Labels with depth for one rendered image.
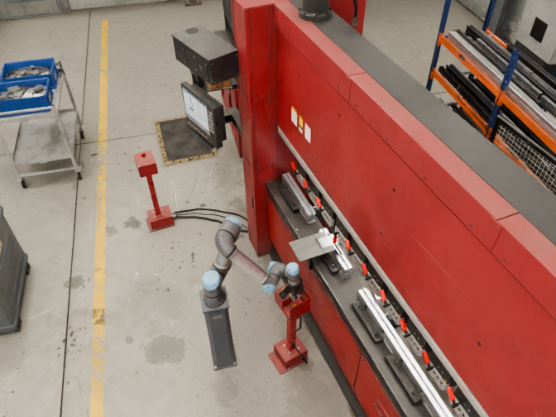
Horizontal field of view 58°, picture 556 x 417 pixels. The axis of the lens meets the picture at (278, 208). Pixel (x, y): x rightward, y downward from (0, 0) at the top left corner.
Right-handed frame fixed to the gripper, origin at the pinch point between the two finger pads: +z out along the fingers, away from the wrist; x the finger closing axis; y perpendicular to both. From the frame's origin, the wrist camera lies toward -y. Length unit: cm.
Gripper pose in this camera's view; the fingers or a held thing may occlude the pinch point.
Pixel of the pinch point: (293, 299)
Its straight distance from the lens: 333.8
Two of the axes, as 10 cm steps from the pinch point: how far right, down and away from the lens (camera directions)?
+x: -5.2, -5.9, 6.2
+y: 8.5, -4.3, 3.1
